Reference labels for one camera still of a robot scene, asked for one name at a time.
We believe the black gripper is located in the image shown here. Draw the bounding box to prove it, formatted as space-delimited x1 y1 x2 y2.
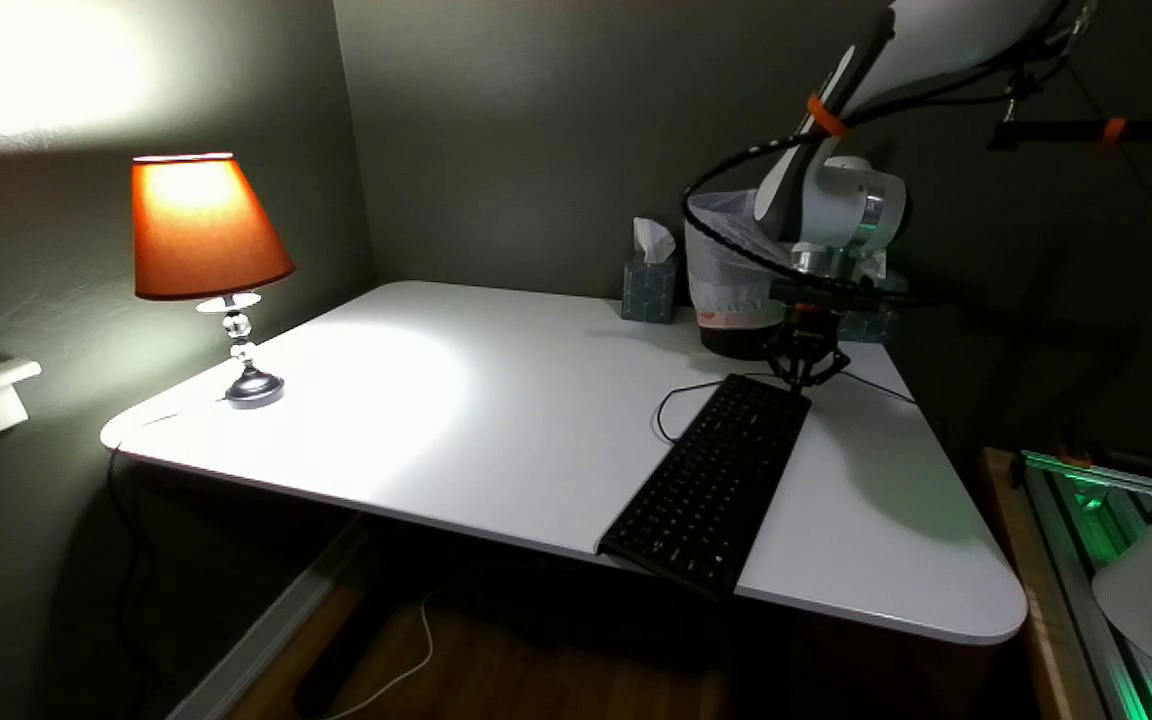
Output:
763 297 856 395

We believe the black computer keyboard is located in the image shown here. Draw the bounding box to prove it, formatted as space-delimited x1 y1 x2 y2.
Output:
593 370 817 602

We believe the teal tissue box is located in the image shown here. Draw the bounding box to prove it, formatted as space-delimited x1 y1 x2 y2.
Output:
846 235 912 342
617 213 682 328

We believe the trash bin with white bag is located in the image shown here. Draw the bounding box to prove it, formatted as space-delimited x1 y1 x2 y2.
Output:
682 185 807 362

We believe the black rod with orange clamp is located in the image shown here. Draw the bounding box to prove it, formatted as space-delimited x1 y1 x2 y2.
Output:
990 112 1152 152

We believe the table lamp with orange shade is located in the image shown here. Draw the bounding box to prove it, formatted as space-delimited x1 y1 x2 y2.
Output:
127 146 300 409

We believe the black keyboard cable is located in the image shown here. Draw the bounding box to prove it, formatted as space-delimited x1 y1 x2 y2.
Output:
653 362 917 449

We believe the aluminium frame rail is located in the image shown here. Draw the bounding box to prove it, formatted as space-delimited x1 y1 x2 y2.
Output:
1015 445 1152 720

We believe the thin white cable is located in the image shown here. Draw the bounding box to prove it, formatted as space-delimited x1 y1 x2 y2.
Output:
328 595 442 720

